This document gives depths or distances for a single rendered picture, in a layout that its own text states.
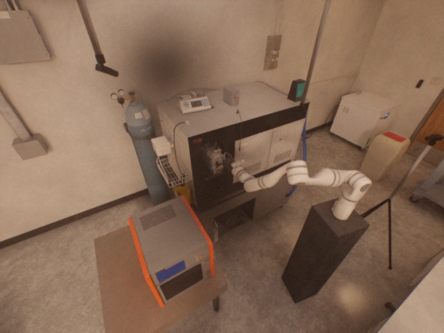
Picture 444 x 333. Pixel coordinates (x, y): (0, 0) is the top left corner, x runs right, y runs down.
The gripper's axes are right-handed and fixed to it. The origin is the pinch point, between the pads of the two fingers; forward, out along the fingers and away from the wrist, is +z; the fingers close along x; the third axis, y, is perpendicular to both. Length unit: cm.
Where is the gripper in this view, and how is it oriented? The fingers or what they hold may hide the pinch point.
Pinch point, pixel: (222, 153)
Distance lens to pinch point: 142.6
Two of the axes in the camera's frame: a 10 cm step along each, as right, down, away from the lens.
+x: 8.6, -3.2, 4.0
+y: 0.0, 7.7, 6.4
